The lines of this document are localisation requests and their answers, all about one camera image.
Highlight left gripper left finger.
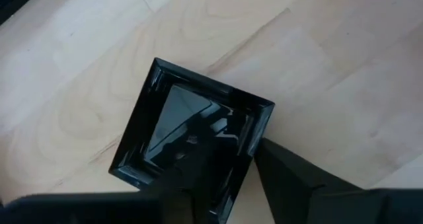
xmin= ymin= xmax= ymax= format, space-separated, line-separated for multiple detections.
xmin=0 ymin=128 xmax=215 ymax=224

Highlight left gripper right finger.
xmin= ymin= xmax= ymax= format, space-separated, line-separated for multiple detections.
xmin=253 ymin=137 xmax=423 ymax=224

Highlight black square mini plate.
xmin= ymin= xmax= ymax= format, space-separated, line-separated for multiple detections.
xmin=108 ymin=57 xmax=276 ymax=224

